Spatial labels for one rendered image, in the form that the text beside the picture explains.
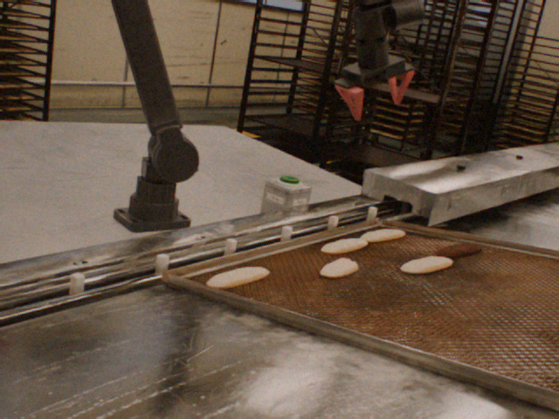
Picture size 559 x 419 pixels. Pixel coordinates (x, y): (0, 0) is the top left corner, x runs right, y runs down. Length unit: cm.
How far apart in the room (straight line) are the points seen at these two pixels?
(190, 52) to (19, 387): 644
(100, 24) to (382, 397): 581
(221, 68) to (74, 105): 181
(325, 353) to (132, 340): 18
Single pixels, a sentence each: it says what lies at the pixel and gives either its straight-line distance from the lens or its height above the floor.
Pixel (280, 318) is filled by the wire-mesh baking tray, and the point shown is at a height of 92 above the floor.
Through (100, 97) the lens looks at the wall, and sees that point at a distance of 635.
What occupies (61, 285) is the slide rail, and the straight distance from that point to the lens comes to 90.
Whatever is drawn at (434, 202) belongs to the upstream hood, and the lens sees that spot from 141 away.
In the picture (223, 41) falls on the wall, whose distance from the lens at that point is 724.
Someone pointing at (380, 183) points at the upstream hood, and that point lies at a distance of 147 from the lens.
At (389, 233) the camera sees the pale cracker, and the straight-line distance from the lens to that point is 110.
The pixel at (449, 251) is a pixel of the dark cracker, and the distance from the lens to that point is 102.
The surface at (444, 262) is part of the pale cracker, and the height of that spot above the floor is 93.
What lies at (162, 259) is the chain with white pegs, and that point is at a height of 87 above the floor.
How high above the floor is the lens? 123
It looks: 17 degrees down
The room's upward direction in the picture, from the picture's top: 10 degrees clockwise
